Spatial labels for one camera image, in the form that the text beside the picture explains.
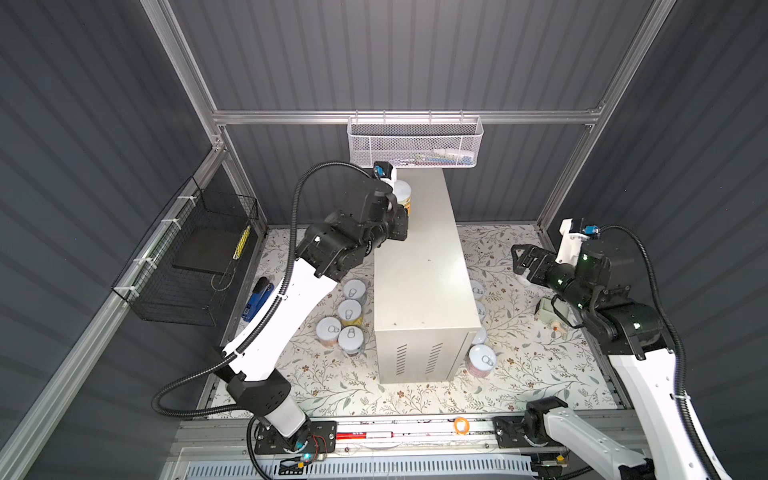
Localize pink labelled can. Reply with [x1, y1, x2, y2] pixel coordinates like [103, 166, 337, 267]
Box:
[466, 344, 497, 378]

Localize can left row far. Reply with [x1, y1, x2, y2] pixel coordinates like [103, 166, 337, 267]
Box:
[342, 278, 367, 304]

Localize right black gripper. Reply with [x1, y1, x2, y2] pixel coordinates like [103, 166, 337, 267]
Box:
[510, 241, 588, 316]

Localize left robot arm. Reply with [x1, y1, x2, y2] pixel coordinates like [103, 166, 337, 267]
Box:
[151, 161, 408, 452]

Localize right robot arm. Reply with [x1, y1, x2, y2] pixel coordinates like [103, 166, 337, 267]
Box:
[511, 219, 729, 479]

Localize white wire mesh basket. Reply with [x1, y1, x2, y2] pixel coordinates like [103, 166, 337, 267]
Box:
[346, 115, 484, 168]

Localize red white marker pen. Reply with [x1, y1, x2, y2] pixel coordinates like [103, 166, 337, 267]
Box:
[336, 431, 417, 441]

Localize can left row front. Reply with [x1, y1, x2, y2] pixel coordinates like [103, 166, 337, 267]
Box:
[337, 326, 365, 357]

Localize yellow orange labelled can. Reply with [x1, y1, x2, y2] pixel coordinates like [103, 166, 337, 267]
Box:
[393, 179, 412, 215]

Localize black wire basket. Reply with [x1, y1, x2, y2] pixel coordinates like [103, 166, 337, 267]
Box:
[113, 179, 264, 327]

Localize tubes in white basket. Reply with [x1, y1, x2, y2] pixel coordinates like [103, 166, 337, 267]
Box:
[392, 148, 476, 168]

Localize white metal cabinet counter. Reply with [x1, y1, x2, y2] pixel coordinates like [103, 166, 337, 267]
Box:
[373, 168, 481, 384]

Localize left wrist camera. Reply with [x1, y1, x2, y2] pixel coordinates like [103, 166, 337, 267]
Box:
[372, 161, 397, 187]

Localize green labelled can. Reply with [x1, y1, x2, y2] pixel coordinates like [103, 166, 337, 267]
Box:
[315, 316, 343, 348]

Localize yellow strip in basket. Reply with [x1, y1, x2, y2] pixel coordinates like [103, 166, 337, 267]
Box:
[232, 225, 251, 261]

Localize small green white box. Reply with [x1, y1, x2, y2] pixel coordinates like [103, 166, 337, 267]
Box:
[534, 297, 562, 329]

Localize blue stapler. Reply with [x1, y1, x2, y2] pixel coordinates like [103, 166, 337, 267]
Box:
[241, 276, 274, 323]

